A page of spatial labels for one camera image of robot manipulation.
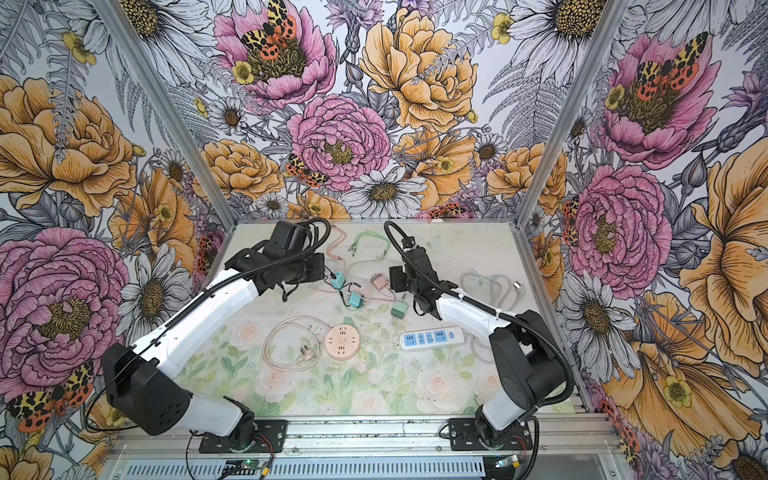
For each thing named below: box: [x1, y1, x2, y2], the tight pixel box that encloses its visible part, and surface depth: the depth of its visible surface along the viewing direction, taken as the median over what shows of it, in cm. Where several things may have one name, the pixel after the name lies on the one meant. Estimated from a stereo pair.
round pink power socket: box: [324, 324, 360, 361], surface depth 89 cm
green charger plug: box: [390, 299, 408, 319], surface depth 97 cm
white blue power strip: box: [399, 326, 465, 351], surface depth 90 cm
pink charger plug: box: [370, 272, 389, 289], surface depth 104 cm
